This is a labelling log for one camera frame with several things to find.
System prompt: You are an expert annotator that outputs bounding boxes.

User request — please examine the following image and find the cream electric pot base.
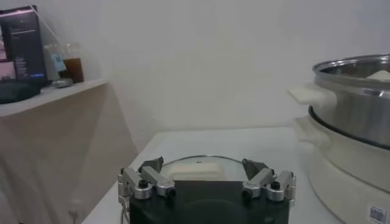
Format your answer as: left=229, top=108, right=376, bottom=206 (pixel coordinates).
left=293, top=106, right=390, bottom=224

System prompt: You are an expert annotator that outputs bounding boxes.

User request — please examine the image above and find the white side table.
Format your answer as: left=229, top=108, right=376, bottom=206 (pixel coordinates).
left=0, top=78, right=110, bottom=118

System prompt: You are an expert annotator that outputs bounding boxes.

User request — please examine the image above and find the stainless steel steamer basket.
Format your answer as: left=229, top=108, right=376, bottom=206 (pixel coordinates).
left=288, top=54, right=390, bottom=150

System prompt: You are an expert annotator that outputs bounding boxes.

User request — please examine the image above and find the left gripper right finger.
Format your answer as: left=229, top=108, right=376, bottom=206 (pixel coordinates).
left=242, top=158, right=297, bottom=202

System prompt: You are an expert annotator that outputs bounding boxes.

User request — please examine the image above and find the black computer mouse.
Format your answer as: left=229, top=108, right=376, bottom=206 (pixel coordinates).
left=0, top=79, right=42, bottom=105

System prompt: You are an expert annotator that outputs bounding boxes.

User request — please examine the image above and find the clear iced coffee cup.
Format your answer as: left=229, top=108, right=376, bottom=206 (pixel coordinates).
left=44, top=42, right=85, bottom=84

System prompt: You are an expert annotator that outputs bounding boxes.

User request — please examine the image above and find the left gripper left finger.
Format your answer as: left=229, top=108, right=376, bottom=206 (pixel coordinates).
left=117, top=156, right=176, bottom=200

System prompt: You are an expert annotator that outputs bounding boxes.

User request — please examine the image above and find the glass pot lid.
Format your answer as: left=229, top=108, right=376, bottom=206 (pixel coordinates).
left=160, top=155, right=247, bottom=183

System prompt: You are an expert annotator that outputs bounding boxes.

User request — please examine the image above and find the white wall power socket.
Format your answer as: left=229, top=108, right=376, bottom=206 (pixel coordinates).
left=67, top=199, right=85, bottom=220

